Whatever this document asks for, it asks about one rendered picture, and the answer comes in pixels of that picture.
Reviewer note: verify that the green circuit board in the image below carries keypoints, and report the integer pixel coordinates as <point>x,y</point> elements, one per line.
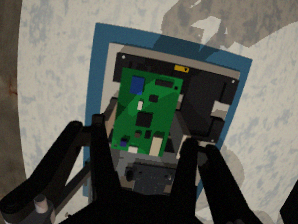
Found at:
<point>145,109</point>

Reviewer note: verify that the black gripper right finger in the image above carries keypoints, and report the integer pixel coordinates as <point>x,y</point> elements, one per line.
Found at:
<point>225,199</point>

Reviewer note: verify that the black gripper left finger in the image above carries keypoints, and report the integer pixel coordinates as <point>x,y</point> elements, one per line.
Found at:
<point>34,201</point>

